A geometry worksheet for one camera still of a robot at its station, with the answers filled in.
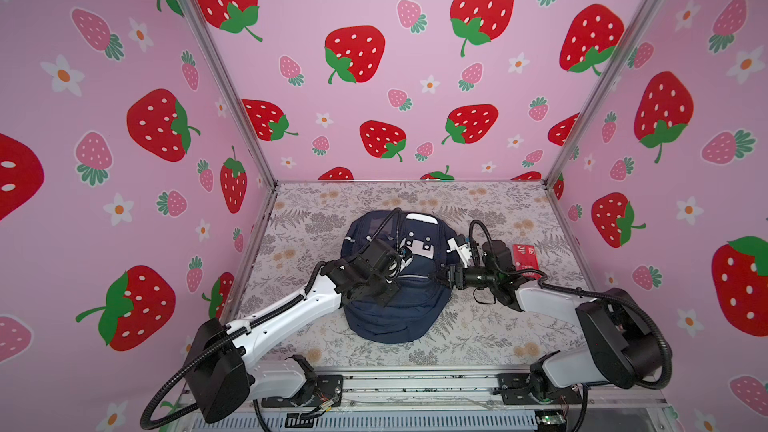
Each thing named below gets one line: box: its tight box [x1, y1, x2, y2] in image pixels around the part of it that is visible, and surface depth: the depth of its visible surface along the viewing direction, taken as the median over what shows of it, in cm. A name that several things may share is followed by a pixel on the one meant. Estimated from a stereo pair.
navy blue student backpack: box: [341, 212, 459, 344], surface depth 82 cm
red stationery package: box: [512, 244, 541, 280], surface depth 102 cm
